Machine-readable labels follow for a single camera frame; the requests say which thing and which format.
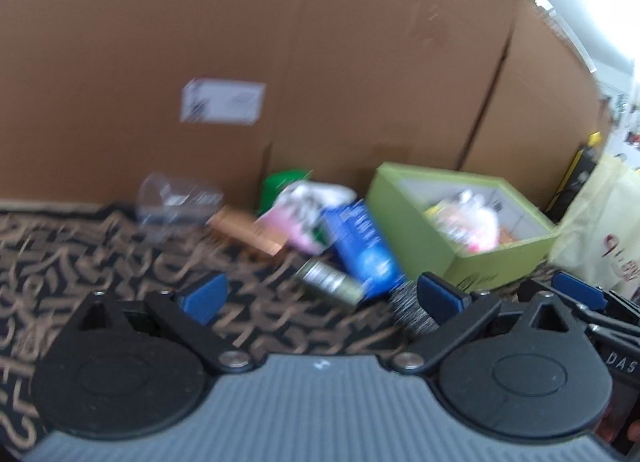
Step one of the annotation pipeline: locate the black mat with tan letters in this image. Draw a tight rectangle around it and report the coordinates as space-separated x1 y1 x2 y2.
0 199 640 462

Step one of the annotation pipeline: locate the steel wool scrubber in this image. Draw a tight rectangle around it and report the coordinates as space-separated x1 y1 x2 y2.
389 279 442 333

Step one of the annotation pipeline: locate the large brown cardboard sheet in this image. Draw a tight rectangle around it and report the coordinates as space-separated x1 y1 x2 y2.
0 0 614 215

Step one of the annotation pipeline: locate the small green box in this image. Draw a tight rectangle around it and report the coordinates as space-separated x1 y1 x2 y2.
261 169 314 215

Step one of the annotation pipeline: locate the black and yellow box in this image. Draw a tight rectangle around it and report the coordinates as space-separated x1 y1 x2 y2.
547 132 604 223

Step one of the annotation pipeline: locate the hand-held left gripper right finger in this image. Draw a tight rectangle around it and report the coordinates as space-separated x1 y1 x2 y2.
391 272 583 377

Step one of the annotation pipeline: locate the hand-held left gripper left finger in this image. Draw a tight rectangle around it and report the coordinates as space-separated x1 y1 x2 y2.
75 272 256 377

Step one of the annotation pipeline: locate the gold brown box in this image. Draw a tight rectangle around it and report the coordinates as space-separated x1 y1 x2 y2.
206 207 291 257

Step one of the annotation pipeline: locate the white shipping label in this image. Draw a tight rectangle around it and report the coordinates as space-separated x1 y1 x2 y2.
180 79 267 125

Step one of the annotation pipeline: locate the colourful wall picture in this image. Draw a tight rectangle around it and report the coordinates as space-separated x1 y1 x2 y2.
602 92 640 159

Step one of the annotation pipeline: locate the green shoe box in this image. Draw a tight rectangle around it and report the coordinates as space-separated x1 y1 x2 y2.
365 163 557 293

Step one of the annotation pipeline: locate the blue medicine box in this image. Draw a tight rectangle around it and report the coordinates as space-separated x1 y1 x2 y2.
320 199 407 301

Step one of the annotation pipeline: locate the light green plastic bag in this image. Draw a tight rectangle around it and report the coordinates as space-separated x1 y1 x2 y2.
547 154 640 301

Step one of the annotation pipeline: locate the pink packet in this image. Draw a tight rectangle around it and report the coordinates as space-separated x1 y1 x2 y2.
255 204 332 255

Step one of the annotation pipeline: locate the white glove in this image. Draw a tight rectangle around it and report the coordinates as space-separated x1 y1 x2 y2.
272 182 359 223

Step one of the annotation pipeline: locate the silver cylindrical can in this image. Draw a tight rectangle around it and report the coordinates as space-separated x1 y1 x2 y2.
295 258 365 309

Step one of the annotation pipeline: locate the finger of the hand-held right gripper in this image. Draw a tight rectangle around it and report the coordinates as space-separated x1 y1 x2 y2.
551 271 640 343

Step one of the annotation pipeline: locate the clear plastic cup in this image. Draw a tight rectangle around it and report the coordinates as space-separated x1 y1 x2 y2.
136 173 225 229

